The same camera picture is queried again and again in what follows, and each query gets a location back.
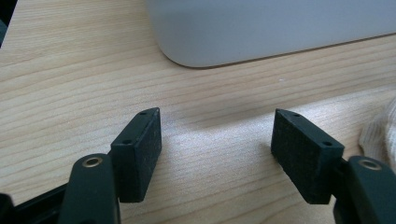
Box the beige knitted cloth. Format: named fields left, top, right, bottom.
left=358, top=96, right=396, bottom=174

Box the white compartment storage box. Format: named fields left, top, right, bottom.
left=145, top=0, right=396, bottom=69

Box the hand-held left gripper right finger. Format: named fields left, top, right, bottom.
left=270, top=108, right=346, bottom=205

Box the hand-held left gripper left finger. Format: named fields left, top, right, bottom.
left=110, top=107, right=163, bottom=203

